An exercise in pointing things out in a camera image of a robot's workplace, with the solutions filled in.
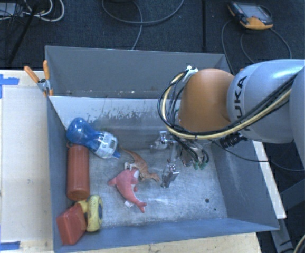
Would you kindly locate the long red-brown block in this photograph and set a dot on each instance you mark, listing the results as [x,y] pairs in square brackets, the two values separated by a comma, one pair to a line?
[77,171]

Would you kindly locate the short red-brown flat block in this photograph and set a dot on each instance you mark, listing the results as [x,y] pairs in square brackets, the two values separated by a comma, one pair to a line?
[70,225]

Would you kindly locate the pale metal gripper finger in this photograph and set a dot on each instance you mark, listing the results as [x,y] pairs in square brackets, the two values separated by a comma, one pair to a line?
[169,176]
[163,139]

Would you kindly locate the yellow toy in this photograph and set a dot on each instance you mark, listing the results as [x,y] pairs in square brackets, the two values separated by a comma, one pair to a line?
[94,212]

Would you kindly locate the pink toy whale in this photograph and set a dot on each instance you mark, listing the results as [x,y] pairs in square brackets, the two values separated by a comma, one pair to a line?
[127,184]

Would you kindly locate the orange toy dinosaur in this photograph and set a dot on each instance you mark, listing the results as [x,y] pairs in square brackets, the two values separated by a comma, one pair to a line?
[142,165]

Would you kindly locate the blue plastic bottle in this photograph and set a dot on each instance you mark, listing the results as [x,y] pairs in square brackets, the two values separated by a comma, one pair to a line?
[86,136]

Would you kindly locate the grey metal bin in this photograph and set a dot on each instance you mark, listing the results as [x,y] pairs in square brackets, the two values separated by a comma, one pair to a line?
[189,202]

